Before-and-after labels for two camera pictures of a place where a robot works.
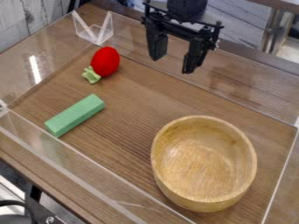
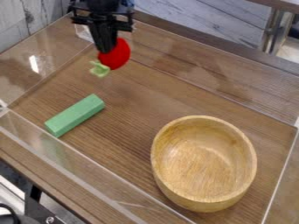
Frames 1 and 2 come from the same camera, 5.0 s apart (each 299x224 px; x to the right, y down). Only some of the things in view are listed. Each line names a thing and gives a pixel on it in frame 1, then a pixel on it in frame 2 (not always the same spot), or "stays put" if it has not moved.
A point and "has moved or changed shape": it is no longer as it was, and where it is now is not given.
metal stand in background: [278, 26] stays put
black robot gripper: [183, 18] -> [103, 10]
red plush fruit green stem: [105, 62] has moved or changed shape
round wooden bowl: [203, 162] stays put
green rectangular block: [73, 115] stays put
